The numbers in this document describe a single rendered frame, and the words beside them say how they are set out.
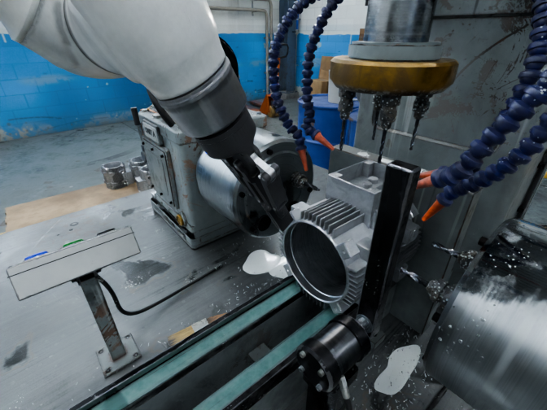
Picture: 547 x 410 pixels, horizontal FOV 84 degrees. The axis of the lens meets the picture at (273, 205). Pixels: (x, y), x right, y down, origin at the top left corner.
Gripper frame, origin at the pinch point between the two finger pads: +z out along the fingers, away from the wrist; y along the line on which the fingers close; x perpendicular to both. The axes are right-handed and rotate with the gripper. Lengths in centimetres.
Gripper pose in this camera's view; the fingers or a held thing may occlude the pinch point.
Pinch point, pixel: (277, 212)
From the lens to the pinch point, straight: 51.4
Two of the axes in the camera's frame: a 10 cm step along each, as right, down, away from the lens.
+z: 3.8, 6.0, 7.1
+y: -6.4, -3.8, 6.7
